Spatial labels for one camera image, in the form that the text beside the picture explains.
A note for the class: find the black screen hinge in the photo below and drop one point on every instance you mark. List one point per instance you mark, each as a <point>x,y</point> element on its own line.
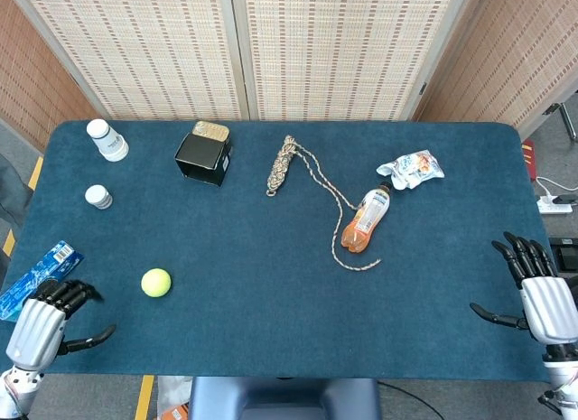
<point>423,88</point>

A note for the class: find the black box device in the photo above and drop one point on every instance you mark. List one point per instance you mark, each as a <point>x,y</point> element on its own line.
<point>566,255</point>

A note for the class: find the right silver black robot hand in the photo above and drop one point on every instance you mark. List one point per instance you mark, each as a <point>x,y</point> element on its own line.
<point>548,307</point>

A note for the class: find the yellow tennis ball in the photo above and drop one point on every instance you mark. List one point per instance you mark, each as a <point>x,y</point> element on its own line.
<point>156,282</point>

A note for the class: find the grey fabric object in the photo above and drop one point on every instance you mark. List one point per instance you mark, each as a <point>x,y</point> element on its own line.
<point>13,189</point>

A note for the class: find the small white plastic jar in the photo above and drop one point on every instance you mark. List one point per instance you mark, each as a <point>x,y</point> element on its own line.
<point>98,197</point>

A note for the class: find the white power strip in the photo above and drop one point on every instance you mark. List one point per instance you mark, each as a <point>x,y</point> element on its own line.
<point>553,208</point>

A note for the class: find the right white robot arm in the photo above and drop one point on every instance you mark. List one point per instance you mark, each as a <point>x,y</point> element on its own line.
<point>562,379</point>

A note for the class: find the large white bottle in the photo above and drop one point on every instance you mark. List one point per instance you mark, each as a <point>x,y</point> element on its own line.
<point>108,142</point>

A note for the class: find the brown woven screen panel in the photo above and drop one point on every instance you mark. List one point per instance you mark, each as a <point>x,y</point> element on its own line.
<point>510,54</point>
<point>31,86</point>

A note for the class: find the red yellow flat object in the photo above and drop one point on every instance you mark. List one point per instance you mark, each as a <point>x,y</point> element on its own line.
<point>530,160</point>

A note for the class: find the black cardboard box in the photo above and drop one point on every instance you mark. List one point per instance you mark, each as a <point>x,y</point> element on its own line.
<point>203,160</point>

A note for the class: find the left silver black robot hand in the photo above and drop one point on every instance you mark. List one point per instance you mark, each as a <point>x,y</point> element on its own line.
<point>38,325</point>

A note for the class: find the blue cookie package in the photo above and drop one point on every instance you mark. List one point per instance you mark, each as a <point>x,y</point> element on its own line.
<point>45,266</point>

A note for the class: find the crumpled white snack bag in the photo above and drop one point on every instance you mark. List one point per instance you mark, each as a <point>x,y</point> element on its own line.
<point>411,168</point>

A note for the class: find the orange drink plastic bottle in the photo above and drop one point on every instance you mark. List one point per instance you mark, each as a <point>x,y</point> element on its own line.
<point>366,219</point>

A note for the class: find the blue table cloth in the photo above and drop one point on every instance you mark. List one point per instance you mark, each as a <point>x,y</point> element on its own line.
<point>271,302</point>

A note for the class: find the clear bag with orange package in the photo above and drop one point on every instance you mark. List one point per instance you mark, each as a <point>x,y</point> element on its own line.
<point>174,402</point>

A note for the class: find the metal stand leg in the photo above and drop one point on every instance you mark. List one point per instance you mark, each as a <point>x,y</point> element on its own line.
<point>564,115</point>

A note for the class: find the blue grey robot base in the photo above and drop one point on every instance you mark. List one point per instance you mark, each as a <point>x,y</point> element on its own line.
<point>284,399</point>

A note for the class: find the light woven screen panel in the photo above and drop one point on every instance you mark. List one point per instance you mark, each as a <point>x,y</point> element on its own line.
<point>343,49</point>
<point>135,49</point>

